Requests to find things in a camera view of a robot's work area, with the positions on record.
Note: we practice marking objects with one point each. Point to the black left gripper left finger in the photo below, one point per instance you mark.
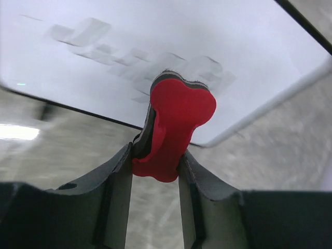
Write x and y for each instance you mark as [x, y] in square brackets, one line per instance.
[89, 212]

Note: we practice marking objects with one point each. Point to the red bone-shaped eraser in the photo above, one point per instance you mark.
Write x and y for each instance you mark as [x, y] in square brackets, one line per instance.
[176, 108]

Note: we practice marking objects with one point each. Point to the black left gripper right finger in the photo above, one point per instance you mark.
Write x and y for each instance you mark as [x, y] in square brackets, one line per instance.
[217, 215]

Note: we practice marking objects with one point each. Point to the small white whiteboard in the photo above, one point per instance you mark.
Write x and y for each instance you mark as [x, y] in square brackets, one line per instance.
[101, 57]

